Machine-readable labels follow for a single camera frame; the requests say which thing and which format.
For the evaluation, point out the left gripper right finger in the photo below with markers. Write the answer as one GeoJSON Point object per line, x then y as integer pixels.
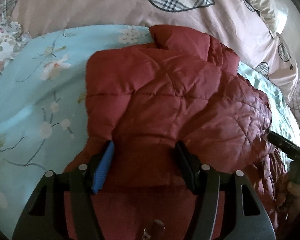
{"type": "Point", "coordinates": [204, 182]}

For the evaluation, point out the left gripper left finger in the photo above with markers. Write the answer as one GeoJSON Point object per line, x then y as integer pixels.
{"type": "Point", "coordinates": [86, 181]}

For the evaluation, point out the red quilted jacket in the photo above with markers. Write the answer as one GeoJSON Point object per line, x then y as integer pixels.
{"type": "Point", "coordinates": [183, 86]}

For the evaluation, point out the person's right hand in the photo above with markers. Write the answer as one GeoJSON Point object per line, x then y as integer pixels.
{"type": "Point", "coordinates": [288, 198]}

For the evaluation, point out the light blue floral sheet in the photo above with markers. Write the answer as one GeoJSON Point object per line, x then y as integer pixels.
{"type": "Point", "coordinates": [43, 114]}

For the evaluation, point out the white floral cloth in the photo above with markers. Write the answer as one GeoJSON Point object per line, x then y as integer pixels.
{"type": "Point", "coordinates": [12, 41]}

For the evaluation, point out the pink heart pattern duvet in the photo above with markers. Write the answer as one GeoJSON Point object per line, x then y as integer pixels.
{"type": "Point", "coordinates": [233, 22]}

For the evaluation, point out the beige pillow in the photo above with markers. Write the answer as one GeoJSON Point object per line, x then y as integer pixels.
{"type": "Point", "coordinates": [272, 13]}

